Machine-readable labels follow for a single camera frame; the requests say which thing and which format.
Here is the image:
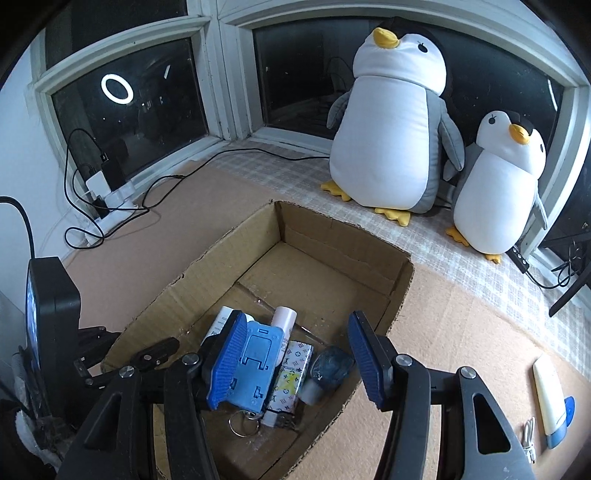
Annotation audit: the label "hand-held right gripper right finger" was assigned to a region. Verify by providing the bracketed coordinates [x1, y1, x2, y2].
[347, 310, 536, 480]

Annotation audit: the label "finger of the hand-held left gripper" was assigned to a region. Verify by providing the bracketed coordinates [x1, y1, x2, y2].
[123, 337, 181, 371]
[74, 325, 123, 385]

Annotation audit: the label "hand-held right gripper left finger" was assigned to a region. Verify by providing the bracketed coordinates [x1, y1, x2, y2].
[58, 310, 250, 480]

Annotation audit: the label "blue folding phone stand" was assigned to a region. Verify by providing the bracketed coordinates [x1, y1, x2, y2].
[231, 322, 284, 411]

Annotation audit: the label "dark blue round object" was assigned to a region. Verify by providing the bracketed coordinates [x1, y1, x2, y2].
[300, 346, 356, 406]

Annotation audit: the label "white wall charger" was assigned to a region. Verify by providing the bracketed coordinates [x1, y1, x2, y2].
[210, 305, 254, 344]

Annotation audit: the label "keys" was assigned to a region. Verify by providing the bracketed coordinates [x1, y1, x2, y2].
[229, 410, 262, 437]

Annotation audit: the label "patterned white tube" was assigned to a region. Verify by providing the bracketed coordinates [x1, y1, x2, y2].
[261, 340, 315, 428]

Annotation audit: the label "pink lip balm tube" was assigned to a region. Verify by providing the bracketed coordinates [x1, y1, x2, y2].
[270, 306, 297, 359]

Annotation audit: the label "cardboard box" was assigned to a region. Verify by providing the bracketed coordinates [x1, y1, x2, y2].
[100, 199, 415, 480]

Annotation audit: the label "white power strip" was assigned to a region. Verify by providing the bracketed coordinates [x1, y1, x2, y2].
[85, 182, 139, 232]

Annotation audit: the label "white plug-in charger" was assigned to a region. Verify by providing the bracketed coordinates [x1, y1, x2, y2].
[85, 172, 112, 195]

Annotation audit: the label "black rectangular device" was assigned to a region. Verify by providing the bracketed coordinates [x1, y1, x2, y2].
[98, 152, 126, 186]

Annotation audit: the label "white cream tube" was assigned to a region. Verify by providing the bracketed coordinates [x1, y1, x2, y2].
[532, 355, 568, 450]

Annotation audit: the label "checked cloth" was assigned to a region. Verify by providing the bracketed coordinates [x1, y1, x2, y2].
[185, 141, 591, 365]

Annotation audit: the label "small penguin plush toy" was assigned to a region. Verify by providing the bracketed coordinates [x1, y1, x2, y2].
[445, 111, 550, 265]

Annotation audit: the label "black stand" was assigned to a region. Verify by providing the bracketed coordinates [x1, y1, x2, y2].
[540, 222, 591, 317]

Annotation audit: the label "large penguin plush toy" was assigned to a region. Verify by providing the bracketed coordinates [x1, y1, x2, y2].
[321, 16, 466, 227]

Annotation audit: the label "thick black gripper cable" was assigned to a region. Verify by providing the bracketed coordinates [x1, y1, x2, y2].
[0, 196, 38, 262]

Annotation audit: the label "looped black cable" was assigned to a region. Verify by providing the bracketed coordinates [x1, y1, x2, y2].
[64, 128, 122, 250]

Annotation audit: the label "white coiled cable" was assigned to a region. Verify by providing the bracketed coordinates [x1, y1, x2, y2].
[522, 416, 539, 465]

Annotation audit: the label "black inline cable remote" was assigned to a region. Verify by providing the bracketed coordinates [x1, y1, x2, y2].
[510, 246, 532, 274]

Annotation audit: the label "long black cable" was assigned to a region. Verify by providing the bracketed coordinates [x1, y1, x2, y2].
[99, 147, 334, 232]

